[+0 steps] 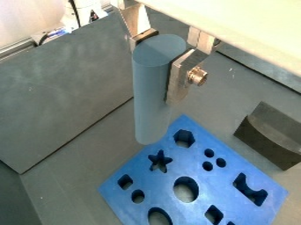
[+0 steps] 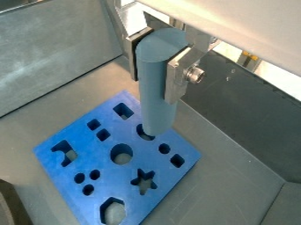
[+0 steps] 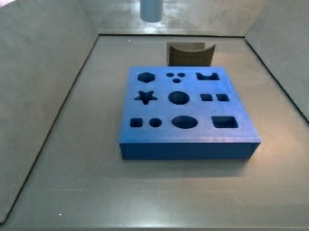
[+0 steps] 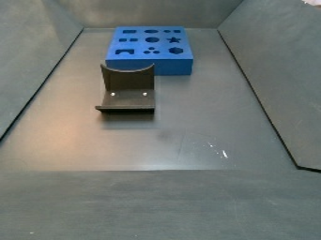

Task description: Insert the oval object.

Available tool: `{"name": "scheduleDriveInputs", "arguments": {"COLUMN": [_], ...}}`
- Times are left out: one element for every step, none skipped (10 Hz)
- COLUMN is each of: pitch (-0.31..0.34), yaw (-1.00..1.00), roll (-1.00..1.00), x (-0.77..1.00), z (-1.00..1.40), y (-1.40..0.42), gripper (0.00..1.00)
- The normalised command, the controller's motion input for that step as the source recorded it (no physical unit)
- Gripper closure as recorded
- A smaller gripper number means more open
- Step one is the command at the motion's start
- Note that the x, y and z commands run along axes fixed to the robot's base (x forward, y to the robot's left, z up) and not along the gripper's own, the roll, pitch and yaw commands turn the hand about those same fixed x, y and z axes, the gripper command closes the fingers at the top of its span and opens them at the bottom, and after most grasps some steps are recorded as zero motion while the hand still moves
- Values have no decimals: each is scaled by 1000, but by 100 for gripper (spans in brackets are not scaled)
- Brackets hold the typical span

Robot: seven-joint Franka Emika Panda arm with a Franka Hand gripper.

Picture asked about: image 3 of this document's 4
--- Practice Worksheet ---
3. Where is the grey oval peg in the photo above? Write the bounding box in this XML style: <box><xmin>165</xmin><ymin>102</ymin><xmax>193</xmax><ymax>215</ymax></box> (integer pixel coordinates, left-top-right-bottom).
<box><xmin>141</xmin><ymin>0</ymin><xmax>164</xmax><ymax>23</ymax></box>

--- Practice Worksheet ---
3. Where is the blue shape sorter block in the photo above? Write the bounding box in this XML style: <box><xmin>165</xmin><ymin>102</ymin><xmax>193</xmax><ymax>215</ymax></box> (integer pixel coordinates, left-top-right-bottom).
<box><xmin>119</xmin><ymin>67</ymin><xmax>261</xmax><ymax>160</ymax></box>

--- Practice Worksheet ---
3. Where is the dark curved holder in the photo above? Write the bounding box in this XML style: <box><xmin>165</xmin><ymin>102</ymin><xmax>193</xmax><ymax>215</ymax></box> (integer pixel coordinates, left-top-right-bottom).
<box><xmin>168</xmin><ymin>42</ymin><xmax>217</xmax><ymax>67</ymax></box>

